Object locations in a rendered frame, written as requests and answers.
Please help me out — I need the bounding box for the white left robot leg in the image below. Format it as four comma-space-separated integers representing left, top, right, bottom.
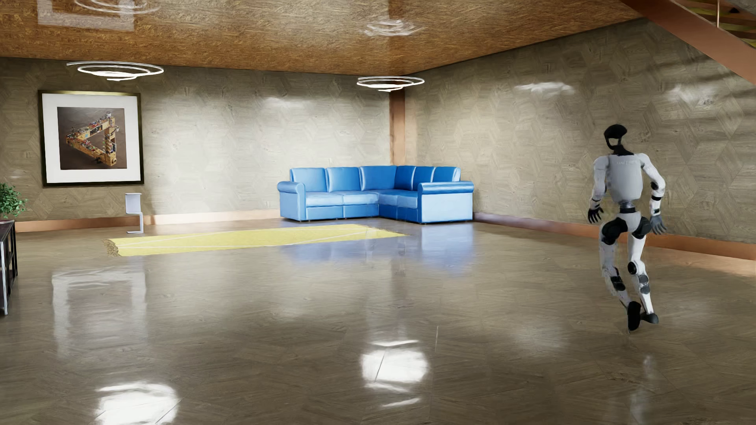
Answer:
599, 216, 642, 332

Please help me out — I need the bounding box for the white robot leg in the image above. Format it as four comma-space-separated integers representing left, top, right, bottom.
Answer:
626, 214, 660, 325
599, 216, 642, 332

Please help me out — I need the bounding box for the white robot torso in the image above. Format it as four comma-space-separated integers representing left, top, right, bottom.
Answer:
606, 150, 645, 214

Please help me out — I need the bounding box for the white right robot leg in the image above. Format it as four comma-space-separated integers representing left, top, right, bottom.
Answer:
626, 214, 660, 325

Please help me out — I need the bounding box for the black robot head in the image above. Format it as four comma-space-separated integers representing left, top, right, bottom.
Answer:
604, 124, 628, 152

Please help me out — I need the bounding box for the wooden staircase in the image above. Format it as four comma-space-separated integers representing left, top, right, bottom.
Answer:
620, 0, 756, 85

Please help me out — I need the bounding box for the wooden corner pillar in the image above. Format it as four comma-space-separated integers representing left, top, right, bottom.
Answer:
389, 89, 406, 166

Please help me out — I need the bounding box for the blue corner sofa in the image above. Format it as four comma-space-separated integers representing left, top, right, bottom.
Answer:
277, 165, 475, 224

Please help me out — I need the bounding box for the yellow rug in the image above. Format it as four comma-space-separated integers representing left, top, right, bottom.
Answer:
105, 224, 407, 257

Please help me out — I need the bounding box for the small white side chair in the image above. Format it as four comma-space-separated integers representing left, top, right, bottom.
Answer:
124, 192, 145, 235

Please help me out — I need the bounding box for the green potted plant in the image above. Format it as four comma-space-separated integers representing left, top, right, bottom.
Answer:
0, 182, 28, 222

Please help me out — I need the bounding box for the black side table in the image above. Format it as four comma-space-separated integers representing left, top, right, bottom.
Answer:
0, 220, 19, 316

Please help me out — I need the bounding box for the ring ceiling lamp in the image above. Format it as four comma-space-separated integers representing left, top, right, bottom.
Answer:
356, 76, 425, 93
65, 61, 165, 82

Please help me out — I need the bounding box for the framed wall picture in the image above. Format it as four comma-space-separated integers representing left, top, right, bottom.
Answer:
38, 90, 145, 188

